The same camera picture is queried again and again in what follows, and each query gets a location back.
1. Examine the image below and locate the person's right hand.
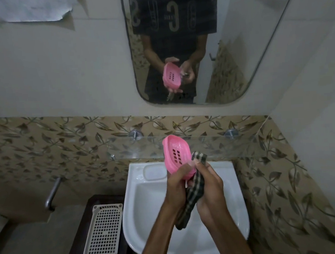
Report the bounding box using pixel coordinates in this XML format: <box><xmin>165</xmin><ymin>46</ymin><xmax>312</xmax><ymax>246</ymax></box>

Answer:
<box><xmin>191</xmin><ymin>159</ymin><xmax>228</xmax><ymax>230</ymax></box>

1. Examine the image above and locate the person's left hand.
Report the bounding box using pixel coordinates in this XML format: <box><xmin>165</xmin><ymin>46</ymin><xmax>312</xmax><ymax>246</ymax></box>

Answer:
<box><xmin>161</xmin><ymin>160</ymin><xmax>201</xmax><ymax>215</ymax></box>

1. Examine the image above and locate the checkered cleaning cloth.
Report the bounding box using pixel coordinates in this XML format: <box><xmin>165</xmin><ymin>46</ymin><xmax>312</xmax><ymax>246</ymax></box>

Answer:
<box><xmin>170</xmin><ymin>150</ymin><xmax>213</xmax><ymax>231</ymax></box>

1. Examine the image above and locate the pink plastic soap dish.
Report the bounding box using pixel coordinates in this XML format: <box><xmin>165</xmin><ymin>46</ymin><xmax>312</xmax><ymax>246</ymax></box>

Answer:
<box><xmin>161</xmin><ymin>133</ymin><xmax>197</xmax><ymax>182</ymax></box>

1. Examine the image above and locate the person's right forearm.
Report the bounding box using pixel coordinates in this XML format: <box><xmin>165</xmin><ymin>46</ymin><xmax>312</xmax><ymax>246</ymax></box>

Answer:
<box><xmin>201</xmin><ymin>211</ymin><xmax>256</xmax><ymax>254</ymax></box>

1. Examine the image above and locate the person's left forearm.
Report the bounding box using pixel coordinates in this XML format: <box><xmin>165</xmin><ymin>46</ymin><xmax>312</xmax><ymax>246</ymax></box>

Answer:
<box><xmin>131</xmin><ymin>201</ymin><xmax>191</xmax><ymax>254</ymax></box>

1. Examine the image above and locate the white ceramic sink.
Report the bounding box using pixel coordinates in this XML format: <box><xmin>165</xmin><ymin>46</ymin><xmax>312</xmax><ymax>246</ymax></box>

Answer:
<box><xmin>118</xmin><ymin>155</ymin><xmax>252</xmax><ymax>254</ymax></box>

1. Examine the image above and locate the clear glass shelf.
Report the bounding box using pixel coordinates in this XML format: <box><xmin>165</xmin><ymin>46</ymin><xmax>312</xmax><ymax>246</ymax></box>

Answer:
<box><xmin>106</xmin><ymin>128</ymin><xmax>262</xmax><ymax>169</ymax></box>

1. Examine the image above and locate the white perforated plastic basket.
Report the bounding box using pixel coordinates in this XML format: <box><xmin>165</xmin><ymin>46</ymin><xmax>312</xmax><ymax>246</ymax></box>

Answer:
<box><xmin>74</xmin><ymin>203</ymin><xmax>127</xmax><ymax>254</ymax></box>

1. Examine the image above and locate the dark brown stool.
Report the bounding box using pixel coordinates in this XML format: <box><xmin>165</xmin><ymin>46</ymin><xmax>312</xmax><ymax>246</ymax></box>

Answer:
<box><xmin>61</xmin><ymin>192</ymin><xmax>131</xmax><ymax>254</ymax></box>

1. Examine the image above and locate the round chrome shelf bracket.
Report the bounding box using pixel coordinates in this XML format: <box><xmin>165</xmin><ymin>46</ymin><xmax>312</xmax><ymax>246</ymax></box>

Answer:
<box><xmin>127</xmin><ymin>129</ymin><xmax>145</xmax><ymax>141</ymax></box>
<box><xmin>223</xmin><ymin>128</ymin><xmax>240</xmax><ymax>141</ymax></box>

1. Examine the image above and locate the chrome wall tap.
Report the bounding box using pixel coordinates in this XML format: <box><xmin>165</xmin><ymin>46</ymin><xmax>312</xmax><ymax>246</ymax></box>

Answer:
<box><xmin>43</xmin><ymin>175</ymin><xmax>68</xmax><ymax>212</ymax></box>

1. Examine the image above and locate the rounded wall mirror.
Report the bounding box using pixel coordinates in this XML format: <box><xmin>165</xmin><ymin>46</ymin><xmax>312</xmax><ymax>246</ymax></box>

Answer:
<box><xmin>120</xmin><ymin>0</ymin><xmax>310</xmax><ymax>111</ymax></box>

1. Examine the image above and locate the torn white wall paper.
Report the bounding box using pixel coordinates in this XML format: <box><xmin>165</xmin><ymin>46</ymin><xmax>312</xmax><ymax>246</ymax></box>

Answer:
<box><xmin>0</xmin><ymin>0</ymin><xmax>79</xmax><ymax>26</ymax></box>

